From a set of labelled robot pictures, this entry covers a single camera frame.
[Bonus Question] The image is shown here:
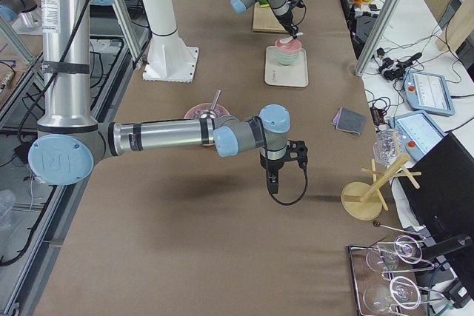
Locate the crumpled plastic bag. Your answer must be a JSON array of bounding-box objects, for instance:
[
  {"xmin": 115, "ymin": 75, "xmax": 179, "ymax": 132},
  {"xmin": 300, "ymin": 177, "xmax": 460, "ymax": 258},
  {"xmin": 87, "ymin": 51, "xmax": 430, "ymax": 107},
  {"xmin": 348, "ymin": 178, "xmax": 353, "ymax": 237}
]
[{"xmin": 373, "ymin": 129, "xmax": 406, "ymax": 167}]

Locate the grey folded cloth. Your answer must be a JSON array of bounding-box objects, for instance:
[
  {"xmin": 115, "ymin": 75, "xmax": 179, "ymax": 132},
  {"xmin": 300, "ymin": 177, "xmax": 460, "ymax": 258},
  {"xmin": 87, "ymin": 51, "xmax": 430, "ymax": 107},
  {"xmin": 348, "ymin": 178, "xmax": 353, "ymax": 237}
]
[{"xmin": 333, "ymin": 107, "xmax": 367, "ymax": 135}]

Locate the black monitor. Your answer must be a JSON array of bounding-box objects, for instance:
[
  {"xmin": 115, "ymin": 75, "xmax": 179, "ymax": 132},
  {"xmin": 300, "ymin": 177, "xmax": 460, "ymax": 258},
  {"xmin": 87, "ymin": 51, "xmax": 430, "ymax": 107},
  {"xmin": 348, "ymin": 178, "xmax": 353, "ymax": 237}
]
[{"xmin": 399, "ymin": 133, "xmax": 473, "ymax": 241}]

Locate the upper wine glass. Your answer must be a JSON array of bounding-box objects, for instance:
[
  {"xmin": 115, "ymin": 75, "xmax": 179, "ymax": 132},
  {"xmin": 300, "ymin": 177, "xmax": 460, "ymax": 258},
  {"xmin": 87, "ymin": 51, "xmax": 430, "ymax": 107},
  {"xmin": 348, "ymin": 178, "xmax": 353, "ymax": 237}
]
[{"xmin": 366, "ymin": 235, "xmax": 421, "ymax": 272}]

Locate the purple folded cloth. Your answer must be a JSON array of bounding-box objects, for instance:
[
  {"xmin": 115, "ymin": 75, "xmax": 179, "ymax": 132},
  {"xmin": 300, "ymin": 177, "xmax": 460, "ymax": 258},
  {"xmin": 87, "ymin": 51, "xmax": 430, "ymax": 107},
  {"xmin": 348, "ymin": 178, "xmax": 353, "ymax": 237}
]
[{"xmin": 333, "ymin": 110, "xmax": 340, "ymax": 127}]

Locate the teach pendant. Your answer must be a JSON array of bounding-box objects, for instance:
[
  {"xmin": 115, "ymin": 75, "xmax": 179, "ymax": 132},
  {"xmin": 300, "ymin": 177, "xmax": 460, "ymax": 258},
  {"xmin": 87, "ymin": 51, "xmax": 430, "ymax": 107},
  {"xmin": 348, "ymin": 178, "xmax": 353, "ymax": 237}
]
[
  {"xmin": 389, "ymin": 110, "xmax": 446, "ymax": 161},
  {"xmin": 404, "ymin": 70, "xmax": 455, "ymax": 116}
]

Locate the wine glass rack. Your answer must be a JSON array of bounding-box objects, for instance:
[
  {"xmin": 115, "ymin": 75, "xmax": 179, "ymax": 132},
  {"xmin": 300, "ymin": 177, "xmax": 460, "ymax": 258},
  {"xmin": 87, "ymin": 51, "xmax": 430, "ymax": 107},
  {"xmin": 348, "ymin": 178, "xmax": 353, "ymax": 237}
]
[{"xmin": 347, "ymin": 220, "xmax": 454, "ymax": 315}]

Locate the wooden mug tree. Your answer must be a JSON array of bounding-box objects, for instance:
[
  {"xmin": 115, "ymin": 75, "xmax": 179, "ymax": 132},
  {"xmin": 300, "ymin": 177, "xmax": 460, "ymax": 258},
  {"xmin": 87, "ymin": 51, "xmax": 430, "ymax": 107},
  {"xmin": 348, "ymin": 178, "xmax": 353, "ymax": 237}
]
[{"xmin": 341, "ymin": 152, "xmax": 421, "ymax": 221}]

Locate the upper green bowl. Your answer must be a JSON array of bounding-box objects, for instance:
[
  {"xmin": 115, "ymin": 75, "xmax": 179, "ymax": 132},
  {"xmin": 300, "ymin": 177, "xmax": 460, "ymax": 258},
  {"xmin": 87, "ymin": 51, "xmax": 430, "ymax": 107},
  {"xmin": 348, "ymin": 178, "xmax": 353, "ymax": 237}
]
[{"xmin": 275, "ymin": 47, "xmax": 300, "ymax": 65}]

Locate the upper teach pendant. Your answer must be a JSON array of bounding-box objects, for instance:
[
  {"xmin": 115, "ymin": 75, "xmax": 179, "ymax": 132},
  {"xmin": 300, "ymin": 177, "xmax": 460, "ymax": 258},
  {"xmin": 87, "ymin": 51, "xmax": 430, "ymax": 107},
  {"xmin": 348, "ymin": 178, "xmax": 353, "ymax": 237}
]
[{"xmin": 404, "ymin": 70, "xmax": 455, "ymax": 116}]

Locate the cream serving tray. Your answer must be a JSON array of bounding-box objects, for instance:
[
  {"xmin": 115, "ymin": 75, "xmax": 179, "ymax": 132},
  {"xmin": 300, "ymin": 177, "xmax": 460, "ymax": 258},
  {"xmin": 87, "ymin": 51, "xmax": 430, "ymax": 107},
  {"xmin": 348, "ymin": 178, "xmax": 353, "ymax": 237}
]
[{"xmin": 264, "ymin": 46, "xmax": 309, "ymax": 88}]

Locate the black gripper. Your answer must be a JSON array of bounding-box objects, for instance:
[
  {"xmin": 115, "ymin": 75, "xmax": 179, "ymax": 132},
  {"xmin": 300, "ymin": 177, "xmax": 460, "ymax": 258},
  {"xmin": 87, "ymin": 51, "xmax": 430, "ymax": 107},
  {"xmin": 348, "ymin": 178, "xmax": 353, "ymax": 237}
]
[
  {"xmin": 276, "ymin": 0, "xmax": 306, "ymax": 39},
  {"xmin": 260, "ymin": 140, "xmax": 308, "ymax": 194}
]

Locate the lower wine glass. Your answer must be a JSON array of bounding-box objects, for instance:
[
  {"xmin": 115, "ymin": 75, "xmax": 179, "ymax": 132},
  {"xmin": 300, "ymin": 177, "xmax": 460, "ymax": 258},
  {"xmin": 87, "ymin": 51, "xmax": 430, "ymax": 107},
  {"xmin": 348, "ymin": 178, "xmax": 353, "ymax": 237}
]
[{"xmin": 363, "ymin": 276, "xmax": 421, "ymax": 315}]

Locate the white camera post base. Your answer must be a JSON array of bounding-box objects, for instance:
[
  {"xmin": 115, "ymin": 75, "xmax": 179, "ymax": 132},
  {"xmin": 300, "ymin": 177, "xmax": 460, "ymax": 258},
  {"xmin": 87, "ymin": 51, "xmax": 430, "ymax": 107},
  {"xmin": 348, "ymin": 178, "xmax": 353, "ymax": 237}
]
[{"xmin": 142, "ymin": 0, "xmax": 199, "ymax": 83}]

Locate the aluminium frame post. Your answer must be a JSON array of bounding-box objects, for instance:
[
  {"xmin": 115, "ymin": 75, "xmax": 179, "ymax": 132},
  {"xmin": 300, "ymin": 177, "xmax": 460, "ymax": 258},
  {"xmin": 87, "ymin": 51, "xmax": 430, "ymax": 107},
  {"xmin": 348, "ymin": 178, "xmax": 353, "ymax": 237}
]
[{"xmin": 354, "ymin": 0, "xmax": 401, "ymax": 77}]

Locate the lower teach pendant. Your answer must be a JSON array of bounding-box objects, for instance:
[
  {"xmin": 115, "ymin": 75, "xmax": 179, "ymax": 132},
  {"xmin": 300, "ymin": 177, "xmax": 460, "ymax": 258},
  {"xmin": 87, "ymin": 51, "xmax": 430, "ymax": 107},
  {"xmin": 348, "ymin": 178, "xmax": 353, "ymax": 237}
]
[{"xmin": 389, "ymin": 110, "xmax": 446, "ymax": 161}]

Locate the small pink bowl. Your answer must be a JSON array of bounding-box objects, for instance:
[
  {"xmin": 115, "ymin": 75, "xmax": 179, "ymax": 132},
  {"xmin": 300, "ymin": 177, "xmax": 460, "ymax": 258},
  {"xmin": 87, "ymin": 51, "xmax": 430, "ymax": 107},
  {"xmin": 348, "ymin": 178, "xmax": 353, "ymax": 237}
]
[{"xmin": 275, "ymin": 39, "xmax": 301, "ymax": 53}]

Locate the large pink ice bowl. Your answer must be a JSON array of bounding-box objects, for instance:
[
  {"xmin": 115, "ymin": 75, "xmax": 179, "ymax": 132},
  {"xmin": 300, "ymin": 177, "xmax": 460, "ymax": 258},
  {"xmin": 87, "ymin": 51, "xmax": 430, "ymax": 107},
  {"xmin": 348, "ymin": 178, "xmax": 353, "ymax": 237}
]
[{"xmin": 184, "ymin": 103, "xmax": 230, "ymax": 146}]

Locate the metal ice scoop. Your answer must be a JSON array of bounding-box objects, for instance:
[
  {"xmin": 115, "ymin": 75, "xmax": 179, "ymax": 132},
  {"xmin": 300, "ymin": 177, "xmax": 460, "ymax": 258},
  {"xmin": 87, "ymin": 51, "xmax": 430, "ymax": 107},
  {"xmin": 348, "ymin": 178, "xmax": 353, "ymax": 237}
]
[{"xmin": 200, "ymin": 90, "xmax": 221, "ymax": 118}]

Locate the wooden cutting board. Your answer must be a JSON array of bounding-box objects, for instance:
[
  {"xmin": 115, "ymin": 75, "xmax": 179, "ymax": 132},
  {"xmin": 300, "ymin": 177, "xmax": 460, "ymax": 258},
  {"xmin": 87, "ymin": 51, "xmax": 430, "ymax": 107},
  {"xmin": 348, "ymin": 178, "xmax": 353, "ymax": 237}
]
[{"xmin": 252, "ymin": 3, "xmax": 287, "ymax": 33}]

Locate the white ceramic spoon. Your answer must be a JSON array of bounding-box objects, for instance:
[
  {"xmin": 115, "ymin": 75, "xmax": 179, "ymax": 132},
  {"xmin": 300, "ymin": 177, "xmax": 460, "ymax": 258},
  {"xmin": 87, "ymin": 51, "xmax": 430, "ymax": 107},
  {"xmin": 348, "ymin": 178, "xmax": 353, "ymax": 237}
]
[{"xmin": 278, "ymin": 32, "xmax": 304, "ymax": 44}]

